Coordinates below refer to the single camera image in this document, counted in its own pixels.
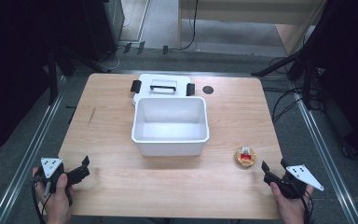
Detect dark cabinet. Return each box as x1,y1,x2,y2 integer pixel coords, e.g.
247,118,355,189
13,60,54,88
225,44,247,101
82,0,126,63

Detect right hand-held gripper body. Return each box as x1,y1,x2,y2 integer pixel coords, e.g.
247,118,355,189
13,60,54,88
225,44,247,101
263,163,325,200

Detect person's left hand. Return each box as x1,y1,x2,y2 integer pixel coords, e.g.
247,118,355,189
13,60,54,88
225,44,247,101
32,167,75,224

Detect person's right hand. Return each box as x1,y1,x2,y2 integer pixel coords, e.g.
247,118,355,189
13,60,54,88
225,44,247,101
269,181,315,224

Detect black hanging cable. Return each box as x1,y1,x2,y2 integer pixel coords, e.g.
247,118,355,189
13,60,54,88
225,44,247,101
181,0,200,51

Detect black metal tripod stand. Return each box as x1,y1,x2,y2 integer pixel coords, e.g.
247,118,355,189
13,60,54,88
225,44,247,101
251,0,339,108

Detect white plastic storage box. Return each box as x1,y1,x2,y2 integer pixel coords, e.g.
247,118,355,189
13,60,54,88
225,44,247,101
131,95,211,157

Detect light wooden furniture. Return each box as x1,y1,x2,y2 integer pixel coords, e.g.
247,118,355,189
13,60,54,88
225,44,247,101
176,0,328,56

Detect black floor cables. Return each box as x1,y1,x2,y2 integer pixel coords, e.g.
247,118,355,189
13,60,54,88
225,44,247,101
261,57,313,124

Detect white floor cable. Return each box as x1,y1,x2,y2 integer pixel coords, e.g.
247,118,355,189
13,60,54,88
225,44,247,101
104,46,121,71

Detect dark curtain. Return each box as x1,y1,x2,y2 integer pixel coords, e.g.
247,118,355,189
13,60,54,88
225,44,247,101
307,0,358,164
0,0,88,161

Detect white lid with black latches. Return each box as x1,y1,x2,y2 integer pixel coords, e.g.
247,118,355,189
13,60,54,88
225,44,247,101
130,73,197,106

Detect metal floor rail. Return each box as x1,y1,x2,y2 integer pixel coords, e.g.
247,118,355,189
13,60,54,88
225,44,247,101
290,81,358,224
0,74,68,224

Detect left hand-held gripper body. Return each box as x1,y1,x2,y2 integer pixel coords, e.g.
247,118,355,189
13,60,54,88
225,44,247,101
32,157,82,198

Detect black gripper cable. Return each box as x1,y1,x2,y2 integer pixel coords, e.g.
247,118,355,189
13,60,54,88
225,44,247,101
299,188,314,224
30,178,48,224

